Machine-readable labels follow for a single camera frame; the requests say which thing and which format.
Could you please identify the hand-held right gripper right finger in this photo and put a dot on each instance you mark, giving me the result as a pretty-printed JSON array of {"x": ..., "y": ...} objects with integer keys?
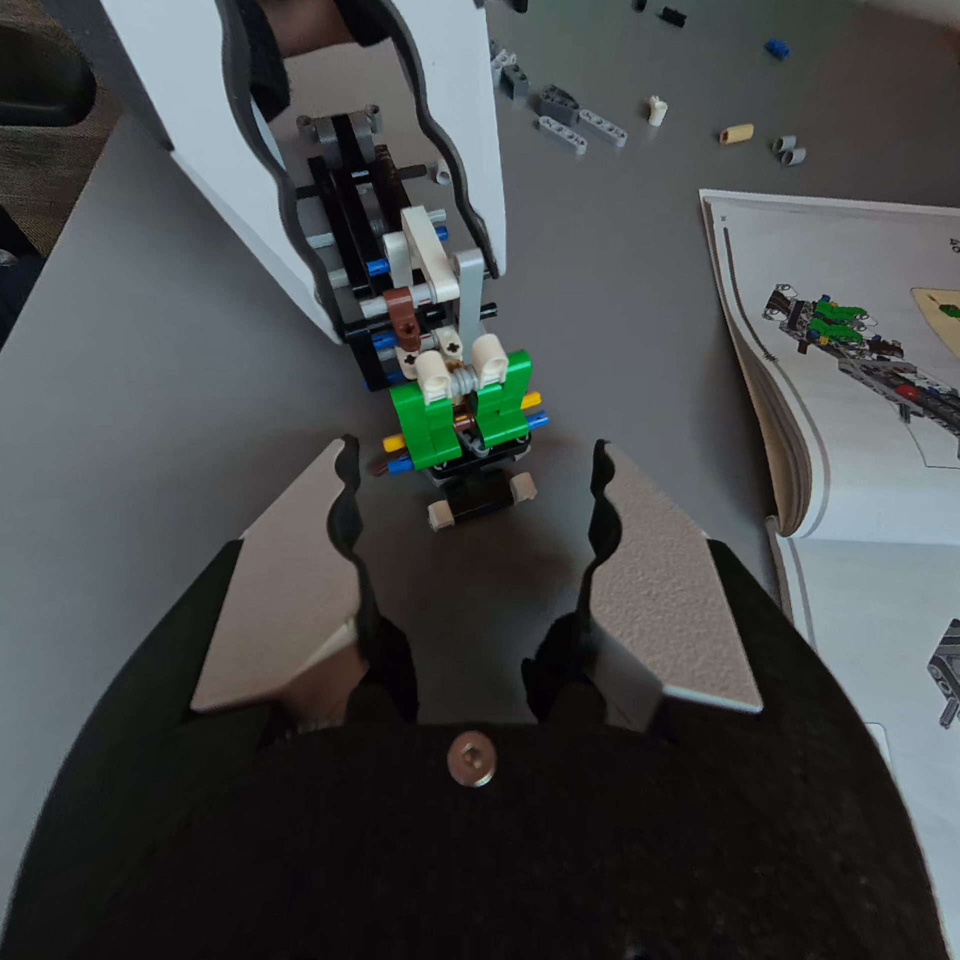
[{"x": 667, "y": 607}]

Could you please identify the lego instruction booklet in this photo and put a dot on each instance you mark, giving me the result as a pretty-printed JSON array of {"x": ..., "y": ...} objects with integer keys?
[{"x": 862, "y": 247}]

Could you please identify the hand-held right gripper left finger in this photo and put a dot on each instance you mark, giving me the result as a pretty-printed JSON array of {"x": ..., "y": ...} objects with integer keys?
[{"x": 285, "y": 592}]

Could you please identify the black and green lego assembly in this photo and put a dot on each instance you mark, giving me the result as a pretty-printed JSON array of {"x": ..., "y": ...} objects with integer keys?
[{"x": 424, "y": 420}]

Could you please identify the person's dark trousers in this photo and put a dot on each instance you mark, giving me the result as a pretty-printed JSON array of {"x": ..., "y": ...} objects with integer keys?
[{"x": 13, "y": 300}]

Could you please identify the light grey lego connector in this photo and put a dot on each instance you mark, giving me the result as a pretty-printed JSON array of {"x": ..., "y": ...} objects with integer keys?
[{"x": 501, "y": 56}]

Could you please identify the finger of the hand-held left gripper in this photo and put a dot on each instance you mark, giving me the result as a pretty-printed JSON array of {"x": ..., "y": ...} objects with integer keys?
[
  {"x": 195, "y": 112},
  {"x": 465, "y": 90}
]

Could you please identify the dark fabric chair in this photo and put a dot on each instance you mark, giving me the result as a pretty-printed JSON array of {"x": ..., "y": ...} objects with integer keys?
[{"x": 45, "y": 135}]

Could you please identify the white lego pin piece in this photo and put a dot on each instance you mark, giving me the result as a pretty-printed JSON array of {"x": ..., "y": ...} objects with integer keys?
[{"x": 658, "y": 111}]

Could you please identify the dark grey lego brick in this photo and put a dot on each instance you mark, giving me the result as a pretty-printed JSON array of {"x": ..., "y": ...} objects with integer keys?
[{"x": 516, "y": 81}]

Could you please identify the dark grey angled lego connector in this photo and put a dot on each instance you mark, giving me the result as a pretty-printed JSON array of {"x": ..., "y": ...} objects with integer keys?
[{"x": 556, "y": 105}]

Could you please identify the tan lego pin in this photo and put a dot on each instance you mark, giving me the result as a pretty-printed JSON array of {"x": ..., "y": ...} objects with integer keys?
[{"x": 736, "y": 134}]

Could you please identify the blue lego pin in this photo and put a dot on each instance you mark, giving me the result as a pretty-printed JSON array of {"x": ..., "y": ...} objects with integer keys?
[{"x": 778, "y": 49}]

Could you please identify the light grey lego beam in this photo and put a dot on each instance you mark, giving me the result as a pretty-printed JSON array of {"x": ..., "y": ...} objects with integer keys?
[
  {"x": 602, "y": 127},
  {"x": 561, "y": 136}
]

